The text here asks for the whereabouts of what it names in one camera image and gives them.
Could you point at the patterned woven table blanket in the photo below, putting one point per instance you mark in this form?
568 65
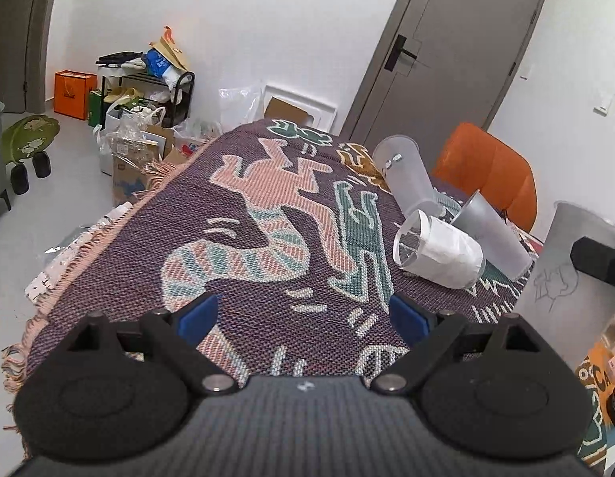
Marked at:
294 235

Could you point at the orange shopping bag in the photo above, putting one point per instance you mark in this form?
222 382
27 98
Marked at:
71 89

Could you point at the white plastic bag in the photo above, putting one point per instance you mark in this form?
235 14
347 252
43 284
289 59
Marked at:
239 106

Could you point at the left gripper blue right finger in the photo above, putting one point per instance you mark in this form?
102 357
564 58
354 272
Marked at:
430 337

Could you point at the white wall switch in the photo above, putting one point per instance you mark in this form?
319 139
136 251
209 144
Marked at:
603 103

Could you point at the orange leather chair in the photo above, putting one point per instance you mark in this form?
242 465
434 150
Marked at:
474 160

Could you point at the white framed board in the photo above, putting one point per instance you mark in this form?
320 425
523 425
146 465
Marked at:
322 114

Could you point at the grey door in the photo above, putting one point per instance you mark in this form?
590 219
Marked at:
468 54

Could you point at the grey translucent lying cup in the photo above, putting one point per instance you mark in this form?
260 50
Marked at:
500 244

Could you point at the black door handle lock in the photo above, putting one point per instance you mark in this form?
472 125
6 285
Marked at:
396 51

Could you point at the black storage rack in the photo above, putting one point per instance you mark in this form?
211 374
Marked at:
149 79

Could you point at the cardboard box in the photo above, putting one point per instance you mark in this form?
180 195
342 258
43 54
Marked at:
140 159

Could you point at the small frosted plastic cup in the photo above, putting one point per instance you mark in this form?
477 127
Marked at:
399 161

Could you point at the tall frosted plastic cup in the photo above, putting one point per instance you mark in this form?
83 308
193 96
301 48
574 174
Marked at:
569 309

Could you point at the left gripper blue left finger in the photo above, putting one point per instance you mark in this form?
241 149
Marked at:
172 339

